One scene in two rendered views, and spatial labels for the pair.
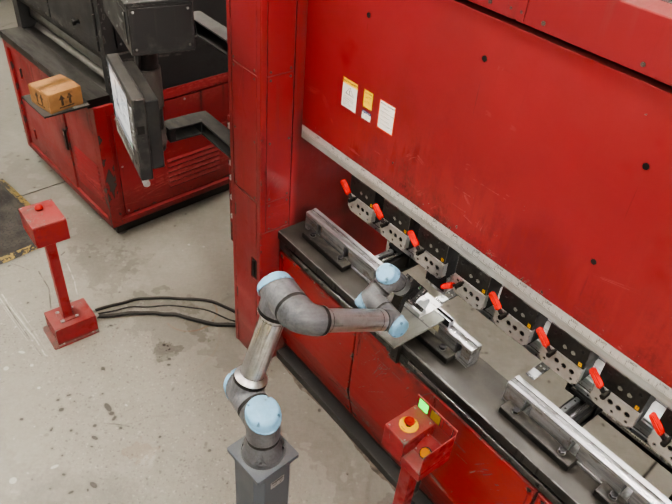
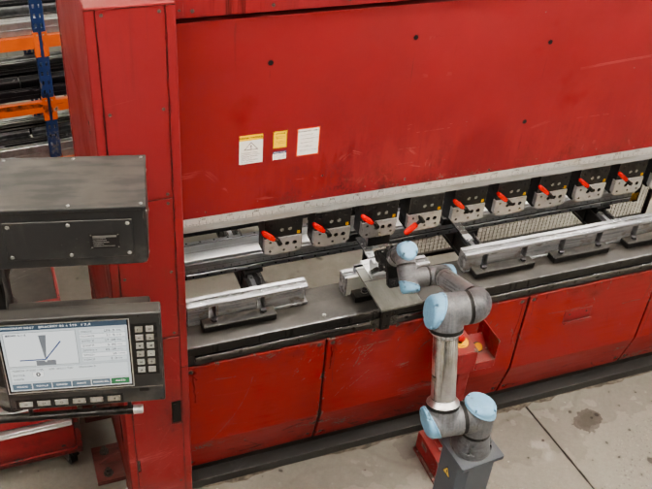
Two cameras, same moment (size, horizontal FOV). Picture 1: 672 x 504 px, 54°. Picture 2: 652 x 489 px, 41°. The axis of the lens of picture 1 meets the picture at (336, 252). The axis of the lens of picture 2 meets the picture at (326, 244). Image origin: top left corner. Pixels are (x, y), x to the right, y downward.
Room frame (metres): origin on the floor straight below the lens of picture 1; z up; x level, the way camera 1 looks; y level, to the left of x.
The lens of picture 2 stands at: (1.27, 2.38, 3.25)
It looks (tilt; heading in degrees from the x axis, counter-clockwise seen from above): 37 degrees down; 287
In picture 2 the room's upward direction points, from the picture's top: 5 degrees clockwise
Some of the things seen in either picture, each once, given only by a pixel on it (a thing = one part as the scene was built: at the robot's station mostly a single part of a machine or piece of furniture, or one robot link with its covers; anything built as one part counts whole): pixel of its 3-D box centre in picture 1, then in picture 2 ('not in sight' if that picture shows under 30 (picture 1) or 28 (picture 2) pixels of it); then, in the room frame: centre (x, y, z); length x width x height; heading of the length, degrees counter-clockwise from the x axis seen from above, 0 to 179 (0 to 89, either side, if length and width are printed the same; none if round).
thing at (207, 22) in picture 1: (198, 37); not in sight; (2.72, 0.67, 1.67); 0.40 x 0.24 x 0.07; 41
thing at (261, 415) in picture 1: (262, 419); (476, 414); (1.35, 0.19, 0.94); 0.13 x 0.12 x 0.14; 35
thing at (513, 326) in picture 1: (521, 312); (464, 199); (1.64, -0.64, 1.26); 0.15 x 0.09 x 0.17; 41
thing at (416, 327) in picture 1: (403, 319); (388, 286); (1.83, -0.28, 1.00); 0.26 x 0.18 x 0.01; 131
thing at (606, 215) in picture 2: not in sight; (582, 202); (1.16, -1.57, 0.81); 0.64 x 0.08 x 0.14; 131
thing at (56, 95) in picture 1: (53, 91); not in sight; (3.30, 1.63, 1.04); 0.30 x 0.26 x 0.12; 46
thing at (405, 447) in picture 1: (418, 437); (467, 342); (1.48, -0.36, 0.75); 0.20 x 0.16 x 0.18; 41
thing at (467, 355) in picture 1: (438, 326); (384, 275); (1.88, -0.43, 0.92); 0.39 x 0.06 x 0.10; 41
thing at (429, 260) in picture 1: (438, 249); (375, 213); (1.94, -0.38, 1.26); 0.15 x 0.09 x 0.17; 41
